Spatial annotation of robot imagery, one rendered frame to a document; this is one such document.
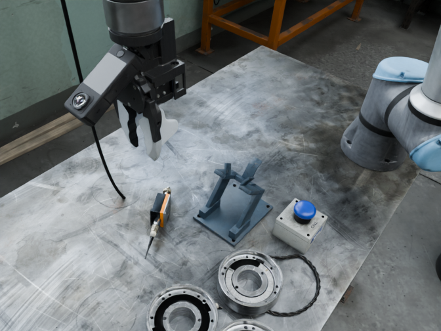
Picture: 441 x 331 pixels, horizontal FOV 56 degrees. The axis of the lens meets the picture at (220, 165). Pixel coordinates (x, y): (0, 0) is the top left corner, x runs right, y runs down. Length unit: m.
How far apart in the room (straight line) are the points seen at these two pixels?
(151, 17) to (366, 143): 0.60
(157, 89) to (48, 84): 1.77
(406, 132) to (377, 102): 0.11
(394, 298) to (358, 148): 0.95
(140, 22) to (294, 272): 0.48
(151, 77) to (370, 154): 0.57
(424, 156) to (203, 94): 0.58
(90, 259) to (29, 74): 1.62
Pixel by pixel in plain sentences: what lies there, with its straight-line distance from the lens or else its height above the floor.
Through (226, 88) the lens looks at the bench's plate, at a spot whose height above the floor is 0.80.
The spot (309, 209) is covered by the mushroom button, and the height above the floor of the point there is 0.87.
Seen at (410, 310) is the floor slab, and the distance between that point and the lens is 1.83.
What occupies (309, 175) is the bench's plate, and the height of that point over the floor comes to 0.80.
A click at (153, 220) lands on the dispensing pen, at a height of 0.82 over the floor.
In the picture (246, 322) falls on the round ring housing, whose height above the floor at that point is 0.84.
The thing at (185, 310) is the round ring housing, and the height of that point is 0.82.
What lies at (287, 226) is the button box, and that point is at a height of 0.84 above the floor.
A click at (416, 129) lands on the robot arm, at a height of 0.99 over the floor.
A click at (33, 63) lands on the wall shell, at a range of 2.27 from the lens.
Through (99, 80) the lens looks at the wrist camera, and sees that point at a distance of 0.58.
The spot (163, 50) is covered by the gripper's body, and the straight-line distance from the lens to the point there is 0.60.
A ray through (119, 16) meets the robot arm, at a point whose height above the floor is 1.20.
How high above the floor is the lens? 1.42
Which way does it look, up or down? 43 degrees down
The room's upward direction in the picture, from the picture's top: 7 degrees clockwise
